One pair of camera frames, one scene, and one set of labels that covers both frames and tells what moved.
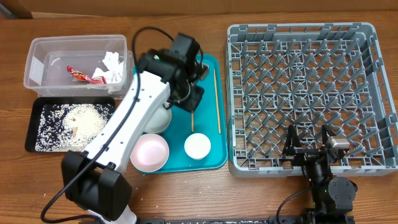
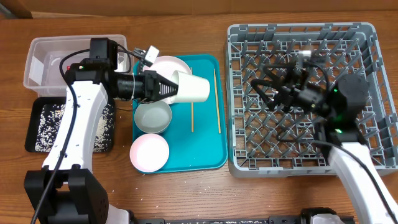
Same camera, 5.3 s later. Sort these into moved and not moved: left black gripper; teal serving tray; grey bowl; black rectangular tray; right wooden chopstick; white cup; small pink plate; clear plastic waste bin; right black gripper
Moved: white cup; left black gripper; right black gripper
Not moved: clear plastic waste bin; black rectangular tray; right wooden chopstick; grey bowl; teal serving tray; small pink plate
